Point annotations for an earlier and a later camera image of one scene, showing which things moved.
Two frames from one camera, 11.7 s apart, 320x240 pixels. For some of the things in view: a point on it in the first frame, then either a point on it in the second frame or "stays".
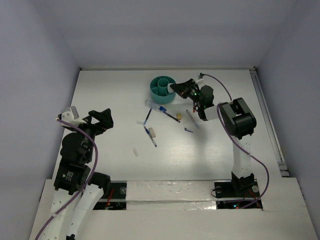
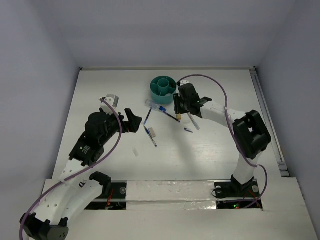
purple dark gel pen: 172,116 stays
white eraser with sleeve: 151,130 stays
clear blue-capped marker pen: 154,106 stays
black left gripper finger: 106,123 -> 132,125
